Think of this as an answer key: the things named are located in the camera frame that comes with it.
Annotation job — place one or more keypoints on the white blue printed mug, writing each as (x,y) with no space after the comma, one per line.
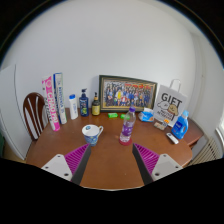
(91,135)

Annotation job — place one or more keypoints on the dark blue pump bottle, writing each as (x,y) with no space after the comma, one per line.
(84,106)

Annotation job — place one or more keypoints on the white radiator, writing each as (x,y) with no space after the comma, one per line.
(206,153)

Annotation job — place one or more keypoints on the clear purple-label water bottle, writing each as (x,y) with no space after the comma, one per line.
(127,128)

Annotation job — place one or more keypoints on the small brown snack pack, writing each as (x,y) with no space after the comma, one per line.
(159,126)

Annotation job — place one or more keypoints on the small orange white packet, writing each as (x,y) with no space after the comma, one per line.
(166,121)

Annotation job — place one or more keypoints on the white blue-capped lotion bottle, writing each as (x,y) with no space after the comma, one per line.
(73,108)

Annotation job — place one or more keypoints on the dark wooden chair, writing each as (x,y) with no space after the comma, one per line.
(30,113)

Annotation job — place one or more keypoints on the tall pink white tube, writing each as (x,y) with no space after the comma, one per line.
(51,103)

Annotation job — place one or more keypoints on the white paper gift bag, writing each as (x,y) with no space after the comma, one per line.
(170,103)

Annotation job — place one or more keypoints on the framed group photo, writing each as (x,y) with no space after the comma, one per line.
(128,93)

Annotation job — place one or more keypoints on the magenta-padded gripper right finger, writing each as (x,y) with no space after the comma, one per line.
(147,158)

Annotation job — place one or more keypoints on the blue detergent bottle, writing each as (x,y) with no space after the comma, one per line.
(180,128)

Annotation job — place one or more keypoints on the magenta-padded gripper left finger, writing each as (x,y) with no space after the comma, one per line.
(76,158)

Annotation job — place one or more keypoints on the amber pump bottle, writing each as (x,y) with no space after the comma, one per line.
(96,108)

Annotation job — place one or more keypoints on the tall white blue tube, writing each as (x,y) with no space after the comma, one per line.
(60,96)

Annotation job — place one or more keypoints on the white remote control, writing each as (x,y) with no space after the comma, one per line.
(172,138)

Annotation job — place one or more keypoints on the white door panel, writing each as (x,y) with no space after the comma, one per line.
(10,110)

